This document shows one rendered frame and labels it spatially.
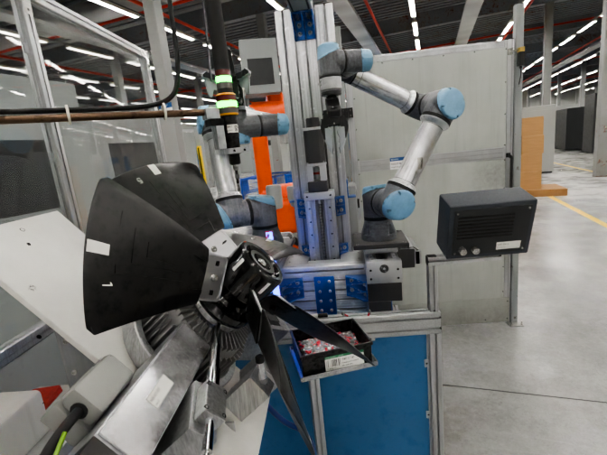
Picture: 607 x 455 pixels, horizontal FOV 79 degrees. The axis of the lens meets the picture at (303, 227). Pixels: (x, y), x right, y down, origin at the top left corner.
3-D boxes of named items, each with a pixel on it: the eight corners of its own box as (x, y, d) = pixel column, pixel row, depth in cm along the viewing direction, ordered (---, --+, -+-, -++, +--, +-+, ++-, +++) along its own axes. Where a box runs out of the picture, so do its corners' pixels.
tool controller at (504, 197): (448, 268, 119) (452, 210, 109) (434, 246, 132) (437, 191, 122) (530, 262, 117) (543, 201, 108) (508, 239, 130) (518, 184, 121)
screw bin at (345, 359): (302, 379, 104) (300, 357, 102) (292, 349, 120) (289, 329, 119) (374, 363, 108) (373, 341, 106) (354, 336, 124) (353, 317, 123)
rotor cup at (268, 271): (192, 304, 70) (238, 258, 68) (198, 265, 83) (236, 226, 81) (249, 338, 76) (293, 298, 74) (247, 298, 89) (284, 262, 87)
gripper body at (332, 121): (343, 126, 136) (340, 92, 133) (345, 125, 127) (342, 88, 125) (323, 128, 136) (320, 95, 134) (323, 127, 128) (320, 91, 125)
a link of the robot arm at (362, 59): (359, 53, 136) (332, 54, 134) (374, 44, 126) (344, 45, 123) (361, 76, 138) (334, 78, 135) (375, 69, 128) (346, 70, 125)
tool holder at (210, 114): (215, 155, 77) (208, 106, 75) (205, 156, 82) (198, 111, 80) (255, 151, 81) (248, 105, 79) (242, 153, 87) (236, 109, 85)
